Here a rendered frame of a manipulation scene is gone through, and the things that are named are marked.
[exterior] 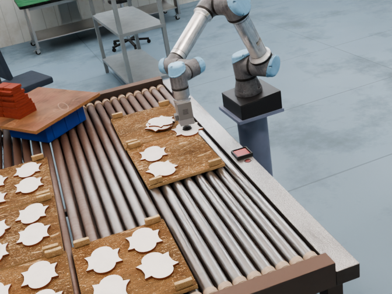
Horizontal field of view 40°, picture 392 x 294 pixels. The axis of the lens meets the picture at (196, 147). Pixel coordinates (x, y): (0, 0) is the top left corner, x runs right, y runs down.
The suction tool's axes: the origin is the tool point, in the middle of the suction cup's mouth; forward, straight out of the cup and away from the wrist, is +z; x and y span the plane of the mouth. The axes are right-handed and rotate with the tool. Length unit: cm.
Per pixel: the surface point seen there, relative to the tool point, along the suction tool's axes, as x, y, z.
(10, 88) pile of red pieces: -79, -66, -16
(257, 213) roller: 13, 56, 13
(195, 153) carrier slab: 1.4, 1.6, 11.2
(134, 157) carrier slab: -25.5, -8.7, 11.2
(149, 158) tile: -19.1, -2.3, 10.4
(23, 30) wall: -142, -699, 86
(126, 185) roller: -31.8, 12.6, 12.8
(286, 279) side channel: 9, 97, 10
